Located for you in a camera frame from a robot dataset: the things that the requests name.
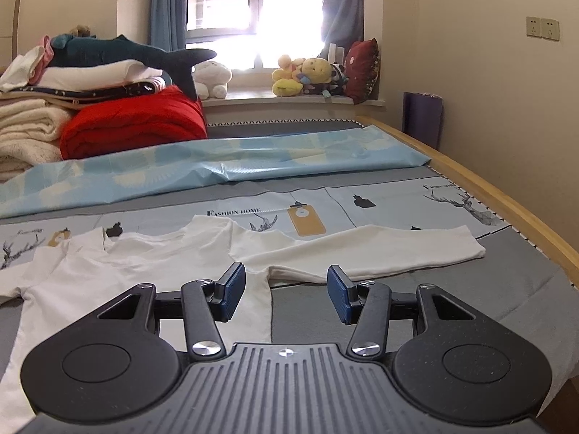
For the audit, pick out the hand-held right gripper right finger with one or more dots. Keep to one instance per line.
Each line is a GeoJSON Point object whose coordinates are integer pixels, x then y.
{"type": "Point", "coordinates": [341, 294]}

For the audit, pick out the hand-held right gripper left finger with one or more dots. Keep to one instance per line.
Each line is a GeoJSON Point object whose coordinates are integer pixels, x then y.
{"type": "Point", "coordinates": [233, 289]}

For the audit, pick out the white long-sleeve shirt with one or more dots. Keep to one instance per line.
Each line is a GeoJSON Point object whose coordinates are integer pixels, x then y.
{"type": "Point", "coordinates": [135, 262]}

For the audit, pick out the light blue patterned sheet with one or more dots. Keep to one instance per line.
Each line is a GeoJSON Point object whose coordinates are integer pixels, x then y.
{"type": "Point", "coordinates": [226, 158]}

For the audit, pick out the window sill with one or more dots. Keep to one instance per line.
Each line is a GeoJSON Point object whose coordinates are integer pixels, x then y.
{"type": "Point", "coordinates": [253, 99]}

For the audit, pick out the purple bag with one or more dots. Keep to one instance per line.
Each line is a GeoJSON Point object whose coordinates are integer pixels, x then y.
{"type": "Point", "coordinates": [423, 120]}

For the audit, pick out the red folded quilt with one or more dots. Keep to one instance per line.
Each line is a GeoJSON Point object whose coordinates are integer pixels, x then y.
{"type": "Point", "coordinates": [135, 122]}

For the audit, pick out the white plush toy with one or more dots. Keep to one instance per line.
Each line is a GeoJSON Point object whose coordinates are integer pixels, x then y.
{"type": "Point", "coordinates": [210, 79]}

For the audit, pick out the yellow plush toy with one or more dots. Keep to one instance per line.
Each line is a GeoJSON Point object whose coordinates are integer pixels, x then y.
{"type": "Point", "coordinates": [285, 79]}

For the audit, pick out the yellow-headed plush doll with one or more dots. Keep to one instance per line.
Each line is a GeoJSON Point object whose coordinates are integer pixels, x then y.
{"type": "Point", "coordinates": [319, 72]}

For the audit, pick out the dark red cushion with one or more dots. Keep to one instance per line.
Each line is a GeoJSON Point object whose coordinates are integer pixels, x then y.
{"type": "Point", "coordinates": [362, 70]}

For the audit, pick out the navy starred folded blanket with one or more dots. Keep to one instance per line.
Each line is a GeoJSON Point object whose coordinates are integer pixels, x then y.
{"type": "Point", "coordinates": [113, 90]}

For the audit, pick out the white folded pillow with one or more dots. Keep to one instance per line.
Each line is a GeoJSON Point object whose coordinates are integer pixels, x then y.
{"type": "Point", "coordinates": [99, 72]}

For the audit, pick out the cream folded blanket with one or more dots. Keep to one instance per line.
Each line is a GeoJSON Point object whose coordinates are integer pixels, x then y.
{"type": "Point", "coordinates": [27, 122]}

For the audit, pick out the dark blue shark plush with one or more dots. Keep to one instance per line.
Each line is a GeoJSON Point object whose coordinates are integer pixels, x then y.
{"type": "Point", "coordinates": [113, 49]}

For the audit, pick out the blue curtain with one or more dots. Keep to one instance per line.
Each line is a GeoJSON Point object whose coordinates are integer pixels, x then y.
{"type": "Point", "coordinates": [343, 4]}
{"type": "Point", "coordinates": [167, 4]}

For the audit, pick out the window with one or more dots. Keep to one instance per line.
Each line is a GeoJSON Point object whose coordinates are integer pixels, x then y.
{"type": "Point", "coordinates": [226, 0]}

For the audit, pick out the brown teddy bear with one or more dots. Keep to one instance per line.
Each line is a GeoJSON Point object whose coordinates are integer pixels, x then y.
{"type": "Point", "coordinates": [80, 31]}

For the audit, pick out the pink cloth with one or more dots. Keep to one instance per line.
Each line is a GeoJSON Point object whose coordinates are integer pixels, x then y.
{"type": "Point", "coordinates": [45, 54]}

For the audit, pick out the white folded cloth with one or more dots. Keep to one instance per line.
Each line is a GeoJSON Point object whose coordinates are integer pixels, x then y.
{"type": "Point", "coordinates": [20, 70]}

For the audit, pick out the white wardrobe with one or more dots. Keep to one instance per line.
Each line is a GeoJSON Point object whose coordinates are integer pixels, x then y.
{"type": "Point", "coordinates": [7, 9]}

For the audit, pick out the wooden bed frame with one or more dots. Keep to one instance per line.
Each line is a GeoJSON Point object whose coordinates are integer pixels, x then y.
{"type": "Point", "coordinates": [543, 235]}

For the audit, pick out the wall socket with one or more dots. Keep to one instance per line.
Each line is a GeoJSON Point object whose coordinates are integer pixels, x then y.
{"type": "Point", "coordinates": [533, 27]}
{"type": "Point", "coordinates": [550, 28]}

